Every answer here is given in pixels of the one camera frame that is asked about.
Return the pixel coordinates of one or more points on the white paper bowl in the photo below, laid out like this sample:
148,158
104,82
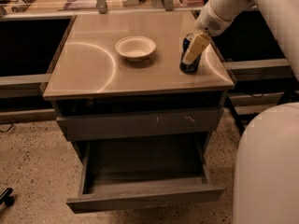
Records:
135,48

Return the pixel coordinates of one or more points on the blue pepsi can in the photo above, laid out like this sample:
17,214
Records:
188,69

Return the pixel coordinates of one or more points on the grey drawer cabinet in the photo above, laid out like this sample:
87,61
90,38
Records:
91,78

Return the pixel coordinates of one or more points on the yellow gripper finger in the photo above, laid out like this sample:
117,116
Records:
198,44

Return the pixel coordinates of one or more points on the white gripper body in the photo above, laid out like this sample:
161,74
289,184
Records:
209,21

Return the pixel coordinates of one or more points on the open grey middle drawer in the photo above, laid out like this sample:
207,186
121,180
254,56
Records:
143,172

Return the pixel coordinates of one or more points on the closed grey top drawer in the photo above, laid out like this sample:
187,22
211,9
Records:
137,124

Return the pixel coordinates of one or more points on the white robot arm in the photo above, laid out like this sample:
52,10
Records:
266,187

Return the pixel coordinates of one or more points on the black chair caster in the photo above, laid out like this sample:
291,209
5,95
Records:
6,197

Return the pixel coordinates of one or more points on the black stand leg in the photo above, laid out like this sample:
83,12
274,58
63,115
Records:
238,120

